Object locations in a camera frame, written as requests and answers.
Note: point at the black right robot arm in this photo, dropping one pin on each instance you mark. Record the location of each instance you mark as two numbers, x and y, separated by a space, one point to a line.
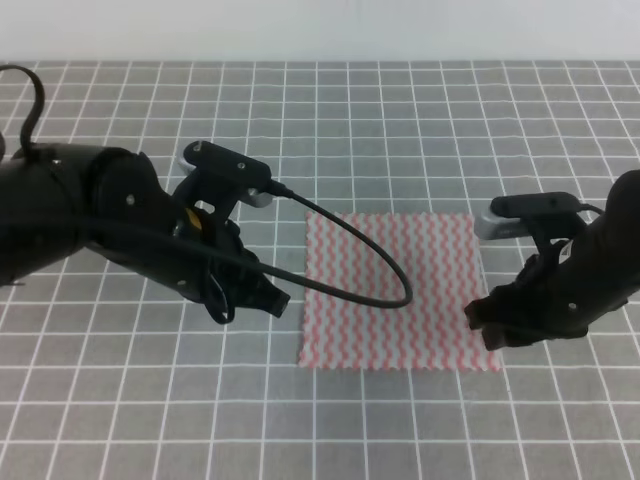
586 264

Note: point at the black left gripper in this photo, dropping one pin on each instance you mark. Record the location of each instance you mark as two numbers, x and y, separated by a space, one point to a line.
227 279

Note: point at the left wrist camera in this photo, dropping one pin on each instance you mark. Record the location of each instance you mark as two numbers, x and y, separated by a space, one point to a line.
250 176

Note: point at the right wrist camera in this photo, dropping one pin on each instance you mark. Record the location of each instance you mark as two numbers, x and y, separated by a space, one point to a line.
541 216

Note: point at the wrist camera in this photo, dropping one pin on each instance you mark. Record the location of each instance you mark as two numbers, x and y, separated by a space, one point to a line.
541 216
250 176

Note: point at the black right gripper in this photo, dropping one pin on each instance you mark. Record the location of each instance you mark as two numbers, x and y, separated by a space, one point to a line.
522 305

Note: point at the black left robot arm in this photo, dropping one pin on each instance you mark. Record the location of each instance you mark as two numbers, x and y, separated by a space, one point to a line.
57 199

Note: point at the pink white wavy towel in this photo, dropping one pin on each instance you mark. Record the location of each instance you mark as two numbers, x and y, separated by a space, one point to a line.
440 255

